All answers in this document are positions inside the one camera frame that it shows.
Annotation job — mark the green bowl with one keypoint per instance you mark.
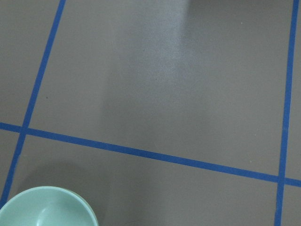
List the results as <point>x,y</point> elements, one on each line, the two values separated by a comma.
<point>47,206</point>

